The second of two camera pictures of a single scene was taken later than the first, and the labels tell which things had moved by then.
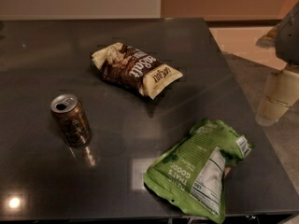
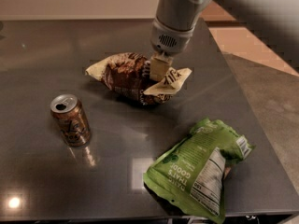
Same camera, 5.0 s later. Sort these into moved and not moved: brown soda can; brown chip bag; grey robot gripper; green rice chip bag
Moved: brown chip bag; grey robot gripper
Not moved: green rice chip bag; brown soda can
